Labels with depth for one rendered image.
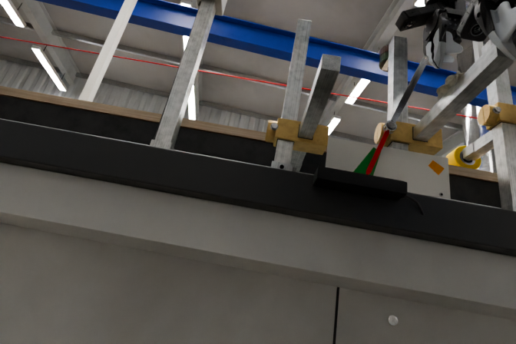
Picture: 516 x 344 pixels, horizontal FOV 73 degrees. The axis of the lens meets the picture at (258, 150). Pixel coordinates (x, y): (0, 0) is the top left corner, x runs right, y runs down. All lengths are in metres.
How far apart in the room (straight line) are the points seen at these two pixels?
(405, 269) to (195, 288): 0.47
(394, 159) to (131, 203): 0.55
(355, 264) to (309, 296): 0.21
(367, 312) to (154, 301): 0.50
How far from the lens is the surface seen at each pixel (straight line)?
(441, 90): 0.75
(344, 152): 0.76
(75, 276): 0.98
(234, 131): 1.00
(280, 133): 0.75
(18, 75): 10.39
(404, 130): 0.84
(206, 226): 0.71
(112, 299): 0.94
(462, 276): 0.81
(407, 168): 0.80
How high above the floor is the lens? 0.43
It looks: 25 degrees up
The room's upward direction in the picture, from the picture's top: 11 degrees clockwise
